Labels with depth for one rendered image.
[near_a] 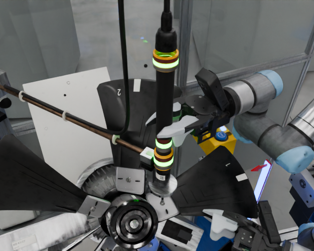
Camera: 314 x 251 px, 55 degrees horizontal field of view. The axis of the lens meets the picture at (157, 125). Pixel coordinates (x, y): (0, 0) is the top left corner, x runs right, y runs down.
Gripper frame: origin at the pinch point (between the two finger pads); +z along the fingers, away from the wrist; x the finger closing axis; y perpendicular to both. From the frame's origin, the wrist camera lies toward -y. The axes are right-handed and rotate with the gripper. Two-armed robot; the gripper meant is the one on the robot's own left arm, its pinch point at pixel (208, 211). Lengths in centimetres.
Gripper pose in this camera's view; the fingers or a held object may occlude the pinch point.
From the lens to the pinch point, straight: 82.5
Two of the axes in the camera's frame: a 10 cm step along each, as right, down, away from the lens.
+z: -8.7, -3.2, 3.7
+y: -4.9, 6.5, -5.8
